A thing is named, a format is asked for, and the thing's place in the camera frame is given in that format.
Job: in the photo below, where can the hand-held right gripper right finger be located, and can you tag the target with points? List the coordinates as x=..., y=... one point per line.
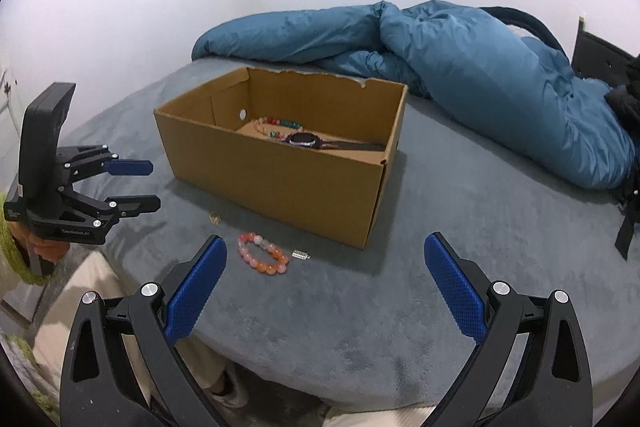
x=455, y=287

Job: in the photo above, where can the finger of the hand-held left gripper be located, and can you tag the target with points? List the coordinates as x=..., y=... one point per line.
x=135, y=204
x=131, y=167

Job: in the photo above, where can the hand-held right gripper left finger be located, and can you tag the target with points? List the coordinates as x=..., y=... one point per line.
x=200, y=287

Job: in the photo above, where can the small rhinestone charm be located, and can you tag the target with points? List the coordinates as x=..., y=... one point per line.
x=300, y=255

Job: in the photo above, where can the brown cardboard box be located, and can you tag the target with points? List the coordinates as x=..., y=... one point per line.
x=280, y=187

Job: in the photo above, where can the black smartwatch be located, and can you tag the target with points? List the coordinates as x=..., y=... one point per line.
x=305, y=140

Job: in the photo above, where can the person's left hand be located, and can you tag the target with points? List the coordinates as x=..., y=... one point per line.
x=50, y=252

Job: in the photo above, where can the grey bed blanket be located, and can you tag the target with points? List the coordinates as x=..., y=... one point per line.
x=500, y=282

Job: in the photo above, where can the person's left shoe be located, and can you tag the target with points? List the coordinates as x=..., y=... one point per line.
x=232, y=392

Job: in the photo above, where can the person's right leg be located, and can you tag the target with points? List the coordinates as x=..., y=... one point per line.
x=380, y=419

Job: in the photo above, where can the blue duvet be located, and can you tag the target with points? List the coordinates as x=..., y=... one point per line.
x=450, y=72

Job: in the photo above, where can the black jacket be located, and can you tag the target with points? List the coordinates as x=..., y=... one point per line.
x=627, y=107

